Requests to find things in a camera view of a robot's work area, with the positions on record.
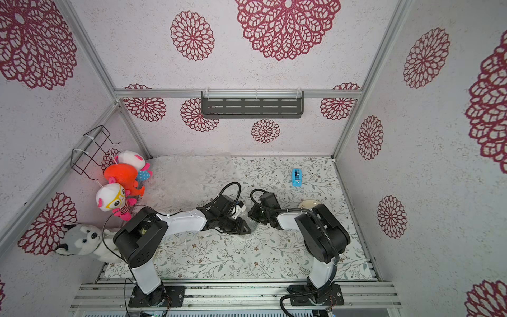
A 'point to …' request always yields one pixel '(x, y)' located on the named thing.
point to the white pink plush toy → (133, 158)
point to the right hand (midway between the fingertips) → (246, 210)
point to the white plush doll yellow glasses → (113, 197)
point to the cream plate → (308, 203)
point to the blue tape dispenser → (297, 177)
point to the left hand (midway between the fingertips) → (248, 231)
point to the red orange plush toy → (126, 175)
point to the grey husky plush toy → (78, 239)
